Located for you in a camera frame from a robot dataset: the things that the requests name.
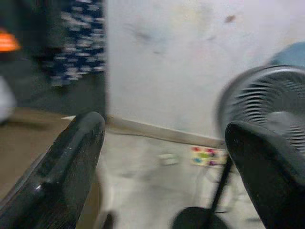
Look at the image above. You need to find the beige skirting board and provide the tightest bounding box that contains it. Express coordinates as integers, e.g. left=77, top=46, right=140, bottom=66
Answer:
left=106, top=114, right=226, bottom=149

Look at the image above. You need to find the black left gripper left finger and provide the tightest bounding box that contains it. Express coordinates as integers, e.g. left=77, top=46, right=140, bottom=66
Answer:
left=0, top=111, right=106, bottom=229

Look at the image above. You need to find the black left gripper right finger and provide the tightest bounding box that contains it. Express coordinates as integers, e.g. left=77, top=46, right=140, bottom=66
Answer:
left=224, top=121, right=305, bottom=229

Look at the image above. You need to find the light blue object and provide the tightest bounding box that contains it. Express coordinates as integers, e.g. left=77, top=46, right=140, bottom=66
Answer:
left=268, top=42, right=305, bottom=69

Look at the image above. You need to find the white rounded object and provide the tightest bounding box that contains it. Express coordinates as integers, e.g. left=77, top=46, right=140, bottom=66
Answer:
left=0, top=76, right=17, bottom=124

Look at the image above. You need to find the orange object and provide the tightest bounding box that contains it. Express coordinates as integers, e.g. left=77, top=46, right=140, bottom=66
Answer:
left=0, top=28, right=22, bottom=52

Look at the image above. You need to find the blue white patterned cloth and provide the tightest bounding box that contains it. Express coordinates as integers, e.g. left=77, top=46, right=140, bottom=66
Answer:
left=41, top=0, right=106, bottom=87

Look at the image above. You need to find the grey pedestal fan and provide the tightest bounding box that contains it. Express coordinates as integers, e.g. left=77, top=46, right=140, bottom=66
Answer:
left=172, top=64, right=305, bottom=229

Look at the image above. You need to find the colourful toy puzzle board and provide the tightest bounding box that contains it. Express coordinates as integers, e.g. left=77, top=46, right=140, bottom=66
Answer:
left=190, top=145, right=229, bottom=168

